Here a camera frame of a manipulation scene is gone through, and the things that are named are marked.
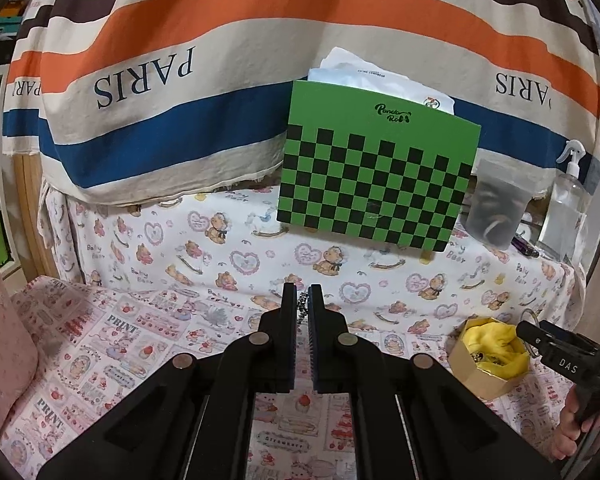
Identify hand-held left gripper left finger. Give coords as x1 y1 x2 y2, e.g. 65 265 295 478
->
37 282 299 480

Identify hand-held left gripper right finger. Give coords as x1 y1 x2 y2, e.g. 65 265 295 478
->
307 283 563 480

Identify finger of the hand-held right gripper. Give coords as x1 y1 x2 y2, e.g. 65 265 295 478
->
516 320 600 358

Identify silver bead chain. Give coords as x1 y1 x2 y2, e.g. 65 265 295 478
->
296 292 312 331

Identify silver bangle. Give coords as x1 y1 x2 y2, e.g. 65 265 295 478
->
519 306 543 358

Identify gold octagonal box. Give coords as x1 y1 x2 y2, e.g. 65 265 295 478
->
447 316 531 402

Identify person's right hand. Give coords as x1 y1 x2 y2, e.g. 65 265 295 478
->
554 389 600 462

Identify yellow cloth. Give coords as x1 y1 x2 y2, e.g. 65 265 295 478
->
461 317 530 377

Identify bear print cloth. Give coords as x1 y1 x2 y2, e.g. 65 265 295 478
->
40 185 588 361

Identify small black gadget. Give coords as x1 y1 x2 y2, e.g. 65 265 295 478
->
511 234 541 258

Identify clear spray bottle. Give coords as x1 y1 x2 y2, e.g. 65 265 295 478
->
536 139 592 263

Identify translucent plastic container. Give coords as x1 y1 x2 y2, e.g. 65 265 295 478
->
465 159 536 250

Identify green checkered box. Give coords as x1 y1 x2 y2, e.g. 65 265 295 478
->
276 80 482 253

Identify pink cartoon print cloth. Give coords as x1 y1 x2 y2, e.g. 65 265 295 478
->
0 275 581 480

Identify white plastic bag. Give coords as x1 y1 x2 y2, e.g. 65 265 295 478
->
307 46 456 113

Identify pink cushion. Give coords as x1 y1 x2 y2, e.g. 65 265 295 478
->
0 227 41 443

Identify striped printed blanket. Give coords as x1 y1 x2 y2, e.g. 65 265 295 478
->
2 0 600 206

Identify stack of storage boxes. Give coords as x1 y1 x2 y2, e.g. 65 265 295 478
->
0 0 37 68

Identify wooden frame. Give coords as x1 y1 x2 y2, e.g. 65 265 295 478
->
12 152 61 283

